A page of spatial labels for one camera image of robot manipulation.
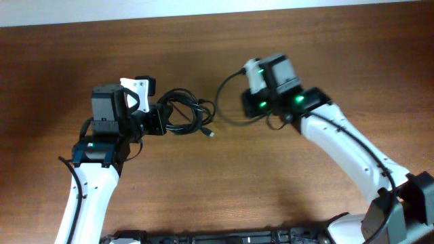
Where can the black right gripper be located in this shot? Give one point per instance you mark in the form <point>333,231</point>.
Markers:
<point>245,102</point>

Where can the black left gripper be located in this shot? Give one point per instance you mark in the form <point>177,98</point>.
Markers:
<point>159,114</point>

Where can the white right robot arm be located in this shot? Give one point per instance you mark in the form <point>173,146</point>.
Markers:
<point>400,203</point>

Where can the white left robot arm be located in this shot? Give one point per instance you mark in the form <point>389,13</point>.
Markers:
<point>122,115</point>

